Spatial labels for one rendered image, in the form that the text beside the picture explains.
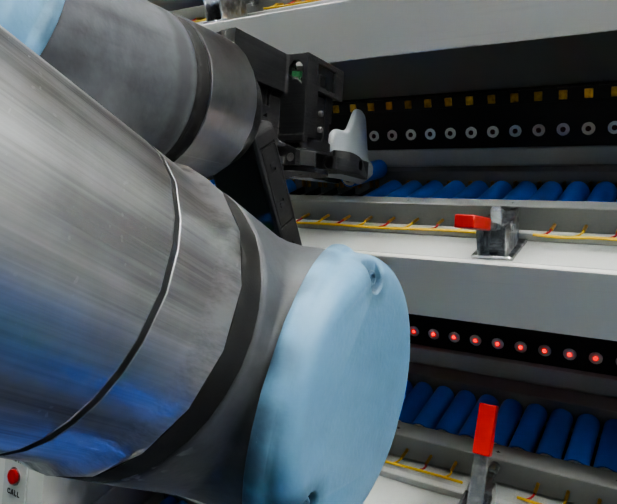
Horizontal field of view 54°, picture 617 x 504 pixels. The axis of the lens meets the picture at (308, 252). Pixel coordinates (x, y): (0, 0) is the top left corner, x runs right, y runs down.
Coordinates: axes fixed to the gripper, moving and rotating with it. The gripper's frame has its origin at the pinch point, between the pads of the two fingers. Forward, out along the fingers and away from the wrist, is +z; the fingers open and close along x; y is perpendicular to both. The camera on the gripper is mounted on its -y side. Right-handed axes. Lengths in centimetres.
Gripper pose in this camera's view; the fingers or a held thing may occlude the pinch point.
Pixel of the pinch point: (349, 178)
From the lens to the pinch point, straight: 56.2
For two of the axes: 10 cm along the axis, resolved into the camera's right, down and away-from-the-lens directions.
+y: 0.7, -10.0, -0.3
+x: -8.5, -0.7, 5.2
